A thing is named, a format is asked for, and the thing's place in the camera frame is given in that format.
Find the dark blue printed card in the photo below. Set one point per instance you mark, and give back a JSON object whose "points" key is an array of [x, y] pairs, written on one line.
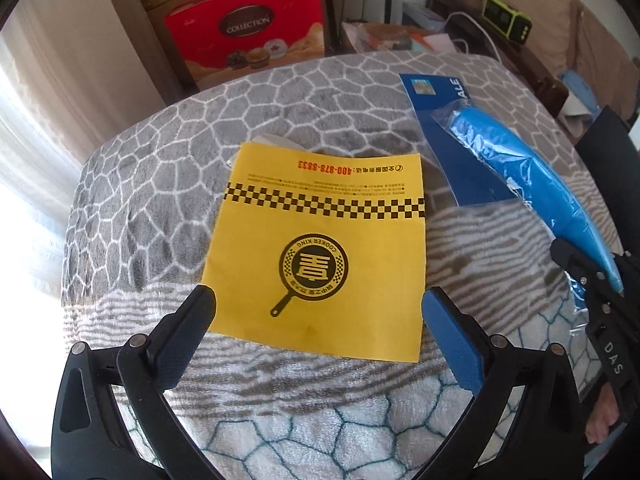
{"points": [[430, 120]]}

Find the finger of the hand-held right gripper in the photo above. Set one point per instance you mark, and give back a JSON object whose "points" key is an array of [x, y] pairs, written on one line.
{"points": [[582, 272]]}

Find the blue curved plastic-wrapped tool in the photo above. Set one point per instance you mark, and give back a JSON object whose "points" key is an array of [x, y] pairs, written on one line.
{"points": [[505, 155]]}

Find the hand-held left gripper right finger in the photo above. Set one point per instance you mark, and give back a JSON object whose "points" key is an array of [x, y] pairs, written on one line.
{"points": [[450, 340]]}

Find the cluttered brown cardboard box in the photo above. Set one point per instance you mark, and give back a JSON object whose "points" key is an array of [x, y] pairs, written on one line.
{"points": [[385, 37]]}

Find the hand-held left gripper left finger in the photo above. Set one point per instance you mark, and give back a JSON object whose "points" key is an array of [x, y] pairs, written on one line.
{"points": [[182, 340]]}

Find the white curtain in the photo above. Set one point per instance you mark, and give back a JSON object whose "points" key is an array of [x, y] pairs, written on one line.
{"points": [[65, 85]]}

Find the brown sofa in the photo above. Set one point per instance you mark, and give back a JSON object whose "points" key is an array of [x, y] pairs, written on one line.
{"points": [[600, 45]]}

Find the red Collection gift bag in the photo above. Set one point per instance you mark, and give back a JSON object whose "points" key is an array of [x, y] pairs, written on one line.
{"points": [[245, 35]]}

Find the person's right hand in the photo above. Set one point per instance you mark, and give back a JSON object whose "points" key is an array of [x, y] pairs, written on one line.
{"points": [[606, 422]]}

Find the grey box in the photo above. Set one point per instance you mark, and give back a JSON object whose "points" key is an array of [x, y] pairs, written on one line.
{"points": [[422, 16]]}

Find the light blue massager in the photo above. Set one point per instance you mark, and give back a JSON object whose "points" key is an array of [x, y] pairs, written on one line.
{"points": [[579, 90]]}

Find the yellow booklet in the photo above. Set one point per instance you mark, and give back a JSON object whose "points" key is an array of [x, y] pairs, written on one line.
{"points": [[320, 210]]}

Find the green portable radio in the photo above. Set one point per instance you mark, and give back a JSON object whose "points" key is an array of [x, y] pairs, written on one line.
{"points": [[506, 19]]}

